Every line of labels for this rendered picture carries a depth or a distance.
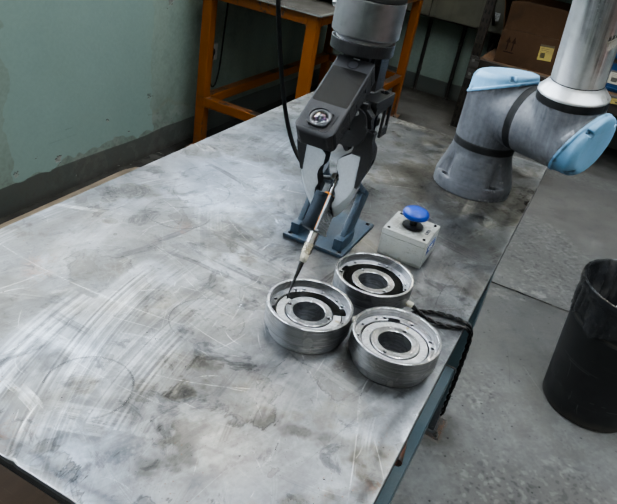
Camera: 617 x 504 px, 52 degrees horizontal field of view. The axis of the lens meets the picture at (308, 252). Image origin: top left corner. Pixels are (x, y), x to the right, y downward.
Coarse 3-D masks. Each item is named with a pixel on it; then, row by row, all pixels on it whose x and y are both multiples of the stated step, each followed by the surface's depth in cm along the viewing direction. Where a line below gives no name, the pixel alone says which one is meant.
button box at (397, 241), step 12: (396, 216) 98; (384, 228) 94; (396, 228) 95; (408, 228) 95; (420, 228) 95; (432, 228) 96; (384, 240) 95; (396, 240) 94; (408, 240) 93; (420, 240) 93; (432, 240) 96; (384, 252) 96; (396, 252) 95; (408, 252) 94; (420, 252) 93; (408, 264) 95; (420, 264) 94
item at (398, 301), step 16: (352, 256) 87; (368, 256) 88; (384, 256) 88; (336, 272) 83; (368, 272) 86; (400, 272) 87; (352, 288) 80; (368, 288) 82; (384, 288) 83; (368, 304) 80; (384, 304) 80; (400, 304) 81
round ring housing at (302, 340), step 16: (272, 288) 77; (288, 288) 79; (304, 288) 80; (320, 288) 80; (336, 288) 79; (272, 304) 76; (288, 304) 77; (304, 304) 78; (320, 304) 78; (352, 304) 77; (272, 320) 73; (304, 320) 74; (320, 320) 75; (272, 336) 75; (288, 336) 72; (304, 336) 72; (320, 336) 72; (336, 336) 73; (304, 352) 74; (320, 352) 74
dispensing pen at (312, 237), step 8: (336, 176) 77; (336, 184) 78; (320, 192) 76; (312, 200) 76; (320, 200) 76; (312, 208) 76; (320, 208) 76; (312, 216) 76; (304, 224) 76; (312, 224) 76; (312, 232) 77; (312, 240) 77; (304, 248) 77; (312, 248) 78; (304, 256) 77; (296, 272) 77
